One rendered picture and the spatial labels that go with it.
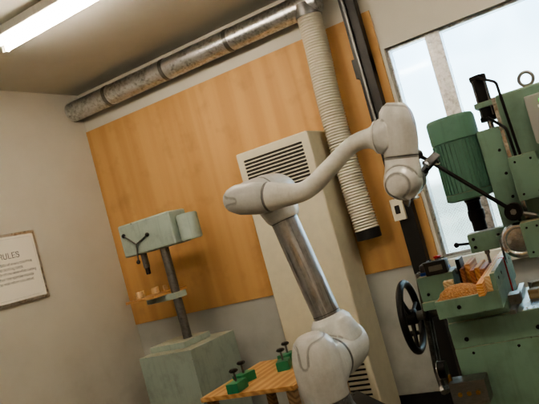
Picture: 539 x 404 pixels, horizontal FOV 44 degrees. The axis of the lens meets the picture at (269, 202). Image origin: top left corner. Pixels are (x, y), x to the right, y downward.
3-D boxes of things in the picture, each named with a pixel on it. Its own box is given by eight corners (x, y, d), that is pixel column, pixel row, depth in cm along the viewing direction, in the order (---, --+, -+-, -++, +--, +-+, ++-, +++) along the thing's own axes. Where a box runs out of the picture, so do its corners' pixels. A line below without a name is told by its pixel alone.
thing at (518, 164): (520, 199, 226) (508, 158, 226) (548, 192, 222) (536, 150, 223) (519, 201, 218) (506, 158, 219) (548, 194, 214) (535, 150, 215)
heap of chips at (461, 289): (441, 296, 228) (438, 285, 228) (482, 288, 222) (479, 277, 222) (436, 301, 219) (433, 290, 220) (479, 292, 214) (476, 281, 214)
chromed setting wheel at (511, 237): (506, 260, 229) (496, 226, 230) (543, 252, 224) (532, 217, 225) (505, 262, 226) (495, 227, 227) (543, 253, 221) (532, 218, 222)
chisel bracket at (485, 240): (475, 255, 247) (468, 233, 248) (513, 246, 241) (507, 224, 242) (472, 257, 240) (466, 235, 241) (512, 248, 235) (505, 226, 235)
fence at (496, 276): (508, 262, 266) (504, 249, 266) (512, 261, 265) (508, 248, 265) (493, 290, 211) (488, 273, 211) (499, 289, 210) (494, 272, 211)
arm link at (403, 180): (427, 197, 200) (423, 154, 200) (417, 200, 186) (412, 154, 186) (393, 200, 205) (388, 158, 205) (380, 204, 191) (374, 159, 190)
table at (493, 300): (442, 291, 278) (438, 277, 278) (516, 276, 265) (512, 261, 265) (411, 325, 222) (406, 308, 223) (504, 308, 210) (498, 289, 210)
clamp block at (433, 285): (429, 295, 257) (423, 272, 257) (464, 288, 251) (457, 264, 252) (422, 302, 243) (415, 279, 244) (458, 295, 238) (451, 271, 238)
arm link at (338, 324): (322, 386, 230) (347, 364, 249) (361, 375, 222) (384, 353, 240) (233, 187, 237) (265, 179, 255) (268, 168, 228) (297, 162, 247)
